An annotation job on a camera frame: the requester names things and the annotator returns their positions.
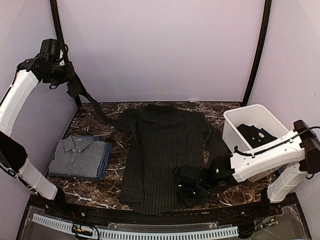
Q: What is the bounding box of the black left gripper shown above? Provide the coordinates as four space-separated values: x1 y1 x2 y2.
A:
44 60 76 85

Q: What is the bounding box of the black pinstriped long sleeve shirt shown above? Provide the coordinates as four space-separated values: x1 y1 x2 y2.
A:
67 73 229 215

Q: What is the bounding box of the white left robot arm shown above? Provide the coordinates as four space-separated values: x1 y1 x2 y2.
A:
0 56 74 218

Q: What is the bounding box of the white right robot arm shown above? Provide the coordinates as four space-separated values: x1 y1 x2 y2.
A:
172 120 320 217

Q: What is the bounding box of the black shirt in bin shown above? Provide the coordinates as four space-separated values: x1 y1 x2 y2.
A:
237 124 277 149

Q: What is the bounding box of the folded grey button shirt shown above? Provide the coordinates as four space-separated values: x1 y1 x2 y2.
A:
48 135 106 180

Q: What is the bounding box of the white plastic bin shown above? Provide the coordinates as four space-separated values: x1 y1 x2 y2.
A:
222 103 291 182

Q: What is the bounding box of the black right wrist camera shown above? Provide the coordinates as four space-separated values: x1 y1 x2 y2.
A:
172 165 200 186

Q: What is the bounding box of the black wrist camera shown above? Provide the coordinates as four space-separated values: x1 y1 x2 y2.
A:
39 38 69 63
172 165 200 186

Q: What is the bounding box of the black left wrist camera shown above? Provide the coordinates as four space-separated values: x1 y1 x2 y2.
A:
39 38 69 63

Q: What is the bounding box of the left black frame post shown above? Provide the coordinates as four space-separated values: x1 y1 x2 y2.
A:
50 0 82 108

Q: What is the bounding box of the black front rail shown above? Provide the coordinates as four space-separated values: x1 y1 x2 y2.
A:
29 194 298 226

